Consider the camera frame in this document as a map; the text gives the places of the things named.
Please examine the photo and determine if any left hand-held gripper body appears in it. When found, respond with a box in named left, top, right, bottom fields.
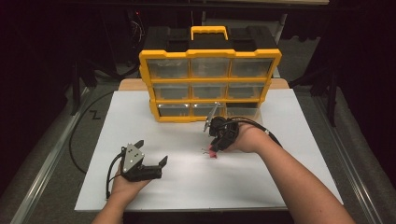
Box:
left=120, top=142, right=163, bottom=183

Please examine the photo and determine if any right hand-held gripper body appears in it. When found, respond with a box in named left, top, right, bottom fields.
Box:
left=203, top=101, right=240, bottom=152

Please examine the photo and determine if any yellow and black organizer cabinet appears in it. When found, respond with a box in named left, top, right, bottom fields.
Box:
left=138, top=25, right=283, bottom=123

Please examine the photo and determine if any person's right hand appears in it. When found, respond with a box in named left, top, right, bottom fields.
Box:
left=223, top=122, right=276, bottom=155

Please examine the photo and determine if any person's left hand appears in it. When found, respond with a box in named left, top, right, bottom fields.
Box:
left=110, top=164, right=153, bottom=204

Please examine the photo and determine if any group of clear organizer drawers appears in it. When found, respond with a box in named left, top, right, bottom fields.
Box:
left=146, top=58, right=275, bottom=118

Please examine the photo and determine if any black metal stand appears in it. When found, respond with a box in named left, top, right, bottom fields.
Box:
left=70, top=57, right=141, bottom=117
left=288, top=66, right=340, bottom=128

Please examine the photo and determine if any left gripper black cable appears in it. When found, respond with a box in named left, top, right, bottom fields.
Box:
left=106, top=151, right=126, bottom=200

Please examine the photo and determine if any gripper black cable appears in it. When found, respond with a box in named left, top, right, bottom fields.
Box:
left=106, top=151, right=126, bottom=200
left=230, top=116, right=284, bottom=148

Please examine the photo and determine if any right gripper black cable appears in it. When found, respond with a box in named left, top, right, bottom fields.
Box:
left=230, top=116, right=284, bottom=148

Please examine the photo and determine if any long black floor cable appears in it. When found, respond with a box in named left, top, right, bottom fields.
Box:
left=68, top=90, right=120, bottom=175

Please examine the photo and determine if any aluminium rail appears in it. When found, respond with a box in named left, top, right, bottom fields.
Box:
left=311, top=92, right=386, bottom=224
left=8, top=87, right=92, bottom=224

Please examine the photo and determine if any bundle of thin wires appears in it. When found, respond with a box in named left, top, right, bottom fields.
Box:
left=130, top=10, right=146, bottom=48

